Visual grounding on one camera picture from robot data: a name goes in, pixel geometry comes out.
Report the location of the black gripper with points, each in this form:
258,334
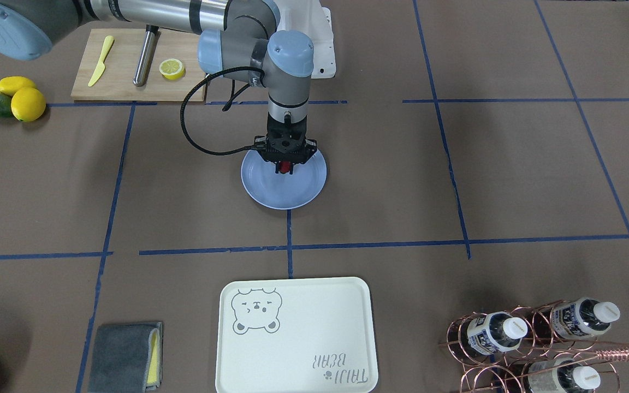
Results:
311,153

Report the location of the red strawberry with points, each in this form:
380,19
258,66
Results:
285,167

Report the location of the blue round plate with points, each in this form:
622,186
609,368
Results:
283,191

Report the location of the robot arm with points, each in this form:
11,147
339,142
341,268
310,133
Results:
238,39

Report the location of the half lemon slice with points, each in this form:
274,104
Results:
172,69

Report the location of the steel cylinder rod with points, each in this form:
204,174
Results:
146,56

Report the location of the wooden cutting board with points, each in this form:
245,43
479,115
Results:
121,63

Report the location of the cream bear tray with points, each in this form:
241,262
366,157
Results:
296,335

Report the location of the yellow plastic knife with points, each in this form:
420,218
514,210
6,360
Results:
100,66

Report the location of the large yellow lemon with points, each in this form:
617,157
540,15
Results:
28,104

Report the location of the grey folded cloth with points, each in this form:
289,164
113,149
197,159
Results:
127,357

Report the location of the tea bottle middle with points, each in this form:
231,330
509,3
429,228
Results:
484,335

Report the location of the tea bottle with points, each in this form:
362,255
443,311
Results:
585,317
558,375
484,335

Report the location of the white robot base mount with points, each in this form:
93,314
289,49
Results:
322,35

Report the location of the copper wire bottle rack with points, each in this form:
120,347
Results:
507,372

